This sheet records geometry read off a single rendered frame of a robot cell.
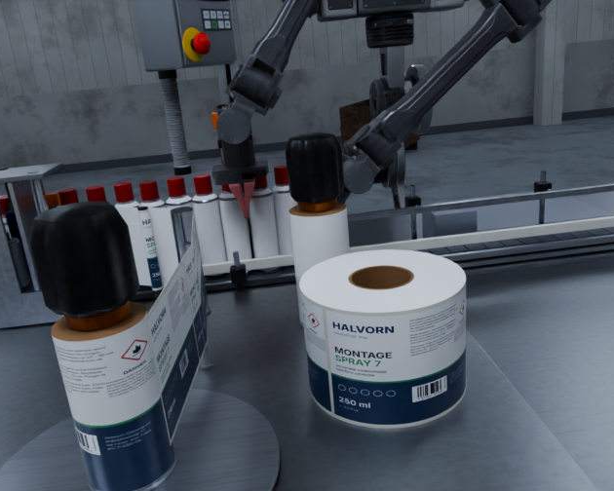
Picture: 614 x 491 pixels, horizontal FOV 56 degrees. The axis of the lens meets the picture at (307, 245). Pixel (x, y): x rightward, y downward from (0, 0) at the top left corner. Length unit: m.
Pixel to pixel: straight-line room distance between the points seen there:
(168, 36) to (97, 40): 7.49
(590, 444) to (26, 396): 0.72
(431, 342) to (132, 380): 0.31
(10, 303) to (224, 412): 0.52
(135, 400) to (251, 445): 0.15
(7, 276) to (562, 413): 0.89
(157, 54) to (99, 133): 7.54
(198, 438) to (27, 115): 8.35
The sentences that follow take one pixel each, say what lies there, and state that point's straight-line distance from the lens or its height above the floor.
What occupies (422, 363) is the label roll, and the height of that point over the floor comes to 0.96.
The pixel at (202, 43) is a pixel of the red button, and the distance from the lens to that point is 1.11.
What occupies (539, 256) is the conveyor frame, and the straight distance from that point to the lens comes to 1.28.
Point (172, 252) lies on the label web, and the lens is 1.03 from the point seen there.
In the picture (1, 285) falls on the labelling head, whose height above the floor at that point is 0.96.
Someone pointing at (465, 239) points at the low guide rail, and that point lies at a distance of 1.21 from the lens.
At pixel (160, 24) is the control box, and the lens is 1.14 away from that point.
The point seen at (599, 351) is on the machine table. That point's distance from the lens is 0.98.
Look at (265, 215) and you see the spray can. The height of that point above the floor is 1.00.
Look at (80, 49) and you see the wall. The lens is 8.67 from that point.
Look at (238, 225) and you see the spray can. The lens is 1.14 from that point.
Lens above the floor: 1.29
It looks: 18 degrees down
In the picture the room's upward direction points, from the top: 5 degrees counter-clockwise
